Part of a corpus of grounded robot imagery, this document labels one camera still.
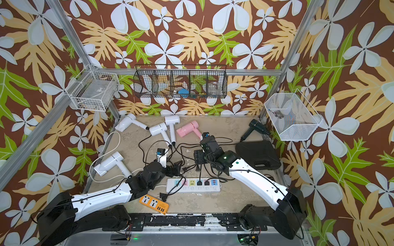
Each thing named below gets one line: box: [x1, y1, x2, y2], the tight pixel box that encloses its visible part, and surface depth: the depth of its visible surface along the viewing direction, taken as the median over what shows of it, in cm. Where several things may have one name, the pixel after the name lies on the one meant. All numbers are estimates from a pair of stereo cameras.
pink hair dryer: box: [176, 120, 203, 140], surface depth 110 cm
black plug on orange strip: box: [159, 192, 168, 202], surface depth 83 cm
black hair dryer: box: [240, 118, 271, 142], surface depth 111 cm
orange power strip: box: [139, 194, 170, 215], surface depth 79 cm
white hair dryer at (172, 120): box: [164, 115, 181, 147], surface depth 112 cm
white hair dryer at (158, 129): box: [149, 122, 172, 150], surface depth 109 cm
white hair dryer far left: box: [114, 113, 150, 133], surface depth 114 cm
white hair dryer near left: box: [93, 151, 133, 179], surface depth 91 cm
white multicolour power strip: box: [165, 177, 222, 194], surface depth 85 cm
